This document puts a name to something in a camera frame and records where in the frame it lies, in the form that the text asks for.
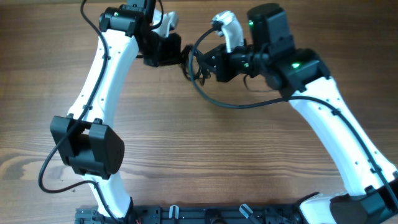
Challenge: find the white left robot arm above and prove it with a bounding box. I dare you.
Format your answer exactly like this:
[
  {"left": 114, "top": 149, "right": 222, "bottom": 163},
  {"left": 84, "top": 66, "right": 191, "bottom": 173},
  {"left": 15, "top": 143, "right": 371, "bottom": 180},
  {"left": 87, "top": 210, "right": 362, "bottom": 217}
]
[{"left": 50, "top": 1, "right": 182, "bottom": 223}]

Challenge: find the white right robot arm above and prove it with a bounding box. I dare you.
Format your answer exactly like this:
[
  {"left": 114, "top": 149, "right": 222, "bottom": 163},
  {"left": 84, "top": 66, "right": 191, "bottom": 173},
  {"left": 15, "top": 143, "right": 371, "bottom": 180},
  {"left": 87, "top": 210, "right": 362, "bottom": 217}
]
[{"left": 198, "top": 3, "right": 397, "bottom": 223}]

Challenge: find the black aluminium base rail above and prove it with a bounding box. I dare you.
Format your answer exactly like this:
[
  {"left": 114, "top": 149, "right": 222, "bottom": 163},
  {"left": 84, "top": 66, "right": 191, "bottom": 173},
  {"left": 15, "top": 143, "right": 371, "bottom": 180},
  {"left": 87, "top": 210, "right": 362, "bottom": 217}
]
[{"left": 74, "top": 203, "right": 302, "bottom": 224}]

